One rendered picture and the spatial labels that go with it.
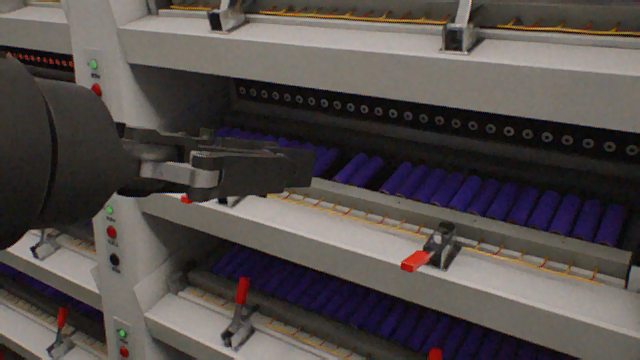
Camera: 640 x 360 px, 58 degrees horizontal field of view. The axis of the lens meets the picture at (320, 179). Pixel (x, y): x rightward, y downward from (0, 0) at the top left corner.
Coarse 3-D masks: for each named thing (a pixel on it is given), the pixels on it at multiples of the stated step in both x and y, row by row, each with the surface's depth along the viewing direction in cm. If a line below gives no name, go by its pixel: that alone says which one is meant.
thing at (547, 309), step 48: (432, 144) 70; (480, 144) 66; (240, 240) 69; (288, 240) 63; (336, 240) 60; (384, 240) 59; (624, 240) 54; (384, 288) 58; (432, 288) 55; (480, 288) 51; (528, 288) 51; (576, 288) 50; (624, 288) 49; (528, 336) 51; (576, 336) 48; (624, 336) 45
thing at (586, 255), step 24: (312, 192) 66; (336, 192) 63; (360, 192) 63; (384, 216) 61; (408, 216) 59; (432, 216) 58; (456, 216) 57; (480, 216) 56; (480, 240) 55; (504, 240) 54; (528, 240) 53; (552, 240) 52; (576, 240) 52; (528, 264) 52; (576, 264) 51; (600, 264) 50; (624, 264) 49
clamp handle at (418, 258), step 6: (438, 240) 54; (432, 246) 53; (438, 246) 53; (414, 252) 51; (420, 252) 51; (426, 252) 52; (432, 252) 52; (408, 258) 50; (414, 258) 50; (420, 258) 50; (426, 258) 51; (402, 264) 49; (408, 264) 48; (414, 264) 48; (420, 264) 50; (408, 270) 49; (414, 270) 49
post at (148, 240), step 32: (96, 0) 70; (96, 32) 72; (128, 64) 72; (128, 96) 73; (160, 96) 77; (192, 96) 82; (224, 96) 88; (96, 224) 83; (128, 224) 79; (160, 224) 82; (128, 256) 81; (160, 256) 83; (128, 288) 83; (128, 320) 85; (160, 352) 87
